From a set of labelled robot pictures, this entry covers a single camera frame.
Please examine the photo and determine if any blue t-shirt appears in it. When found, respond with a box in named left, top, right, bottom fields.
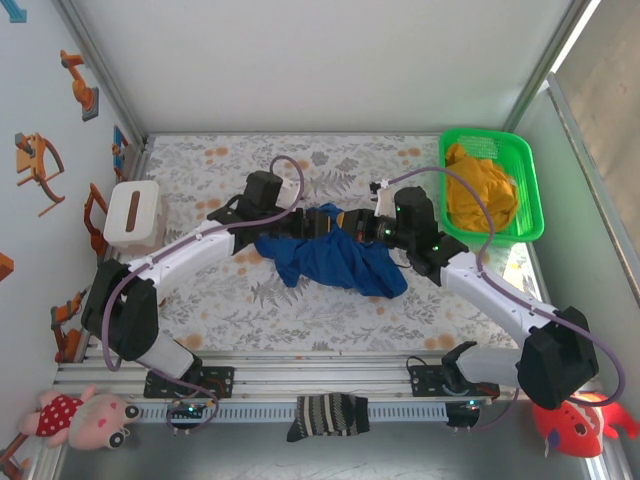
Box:
left=254, top=202, right=409, bottom=300

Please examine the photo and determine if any green plastic mesh basket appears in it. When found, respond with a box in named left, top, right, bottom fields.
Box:
left=438, top=128, right=545, bottom=248

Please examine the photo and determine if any orange-yellow garment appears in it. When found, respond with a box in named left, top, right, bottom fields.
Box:
left=444, top=142, right=520, bottom=235

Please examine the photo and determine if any floral print tablecloth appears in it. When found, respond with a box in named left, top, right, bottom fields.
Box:
left=97, top=132, right=541, bottom=354

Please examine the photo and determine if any white tissue box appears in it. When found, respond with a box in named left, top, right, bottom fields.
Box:
left=103, top=179, right=169, bottom=251

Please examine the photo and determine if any black and white striped sock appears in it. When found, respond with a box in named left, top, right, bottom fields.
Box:
left=285, top=393, right=371, bottom=444

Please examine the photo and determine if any small black controller board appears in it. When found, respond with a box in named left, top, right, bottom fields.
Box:
left=446, top=399, right=482, bottom=429
left=167, top=402, right=207, bottom=426

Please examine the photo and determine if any red fish plush toy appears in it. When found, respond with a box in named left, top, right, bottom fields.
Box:
left=532, top=392, right=640, bottom=459

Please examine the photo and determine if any pink pig plush toy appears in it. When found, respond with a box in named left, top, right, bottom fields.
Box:
left=18, top=383, right=141, bottom=451

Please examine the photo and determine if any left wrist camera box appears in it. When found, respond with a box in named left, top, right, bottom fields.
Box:
left=277, top=178, right=302, bottom=207

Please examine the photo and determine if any aluminium rail base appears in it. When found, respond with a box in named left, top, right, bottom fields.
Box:
left=52, top=349, right=604, bottom=401

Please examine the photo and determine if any blue and orange wall sticker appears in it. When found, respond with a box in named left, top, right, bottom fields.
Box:
left=110, top=124, right=130, bottom=182

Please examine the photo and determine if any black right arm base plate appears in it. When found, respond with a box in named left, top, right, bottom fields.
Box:
left=409, top=364, right=501, bottom=400

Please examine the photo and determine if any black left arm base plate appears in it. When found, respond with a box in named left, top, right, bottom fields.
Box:
left=143, top=365, right=236, bottom=400

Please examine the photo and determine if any aluminium frame post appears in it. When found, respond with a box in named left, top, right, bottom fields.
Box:
left=52, top=0, right=149, bottom=151
left=499, top=0, right=599, bottom=146

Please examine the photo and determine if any perforated grey cable tray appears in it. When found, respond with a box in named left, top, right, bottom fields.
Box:
left=134, top=403, right=449, bottom=425

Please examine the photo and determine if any orange claw machine wall sticker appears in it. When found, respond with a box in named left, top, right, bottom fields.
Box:
left=13, top=132, right=67, bottom=218

